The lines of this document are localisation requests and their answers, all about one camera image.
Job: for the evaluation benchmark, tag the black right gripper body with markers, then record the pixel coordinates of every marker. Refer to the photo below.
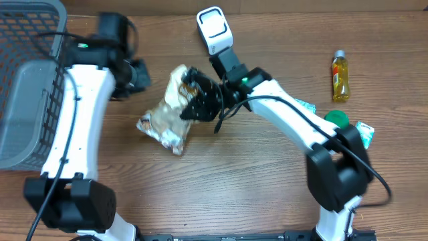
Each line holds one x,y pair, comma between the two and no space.
207,99

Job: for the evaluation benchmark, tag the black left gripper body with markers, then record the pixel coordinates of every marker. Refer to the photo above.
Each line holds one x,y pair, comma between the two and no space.
136,79

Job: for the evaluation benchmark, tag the brown cookie bag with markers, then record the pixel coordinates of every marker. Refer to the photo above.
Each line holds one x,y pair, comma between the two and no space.
163,122

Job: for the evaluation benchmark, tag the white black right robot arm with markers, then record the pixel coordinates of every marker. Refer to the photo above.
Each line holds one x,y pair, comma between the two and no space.
337,165

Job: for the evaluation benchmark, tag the green lid white jar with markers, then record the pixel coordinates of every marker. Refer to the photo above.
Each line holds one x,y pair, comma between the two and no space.
337,117

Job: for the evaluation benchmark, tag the yellow oil bottle silver cap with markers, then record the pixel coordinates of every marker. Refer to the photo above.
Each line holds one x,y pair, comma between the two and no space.
340,80

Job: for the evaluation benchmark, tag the grey plastic shopping basket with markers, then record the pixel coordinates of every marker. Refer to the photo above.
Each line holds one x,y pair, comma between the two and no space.
32,86

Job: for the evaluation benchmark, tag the teal snack packet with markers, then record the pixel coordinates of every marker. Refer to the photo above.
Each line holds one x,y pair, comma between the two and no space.
308,106

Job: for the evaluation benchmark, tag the white barcode scanner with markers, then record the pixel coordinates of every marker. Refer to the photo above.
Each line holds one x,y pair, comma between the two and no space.
214,29

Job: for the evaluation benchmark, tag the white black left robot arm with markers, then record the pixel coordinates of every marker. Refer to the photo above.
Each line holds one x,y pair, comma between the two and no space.
67,195

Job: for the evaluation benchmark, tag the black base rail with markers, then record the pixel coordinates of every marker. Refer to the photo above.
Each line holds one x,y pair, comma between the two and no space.
230,237

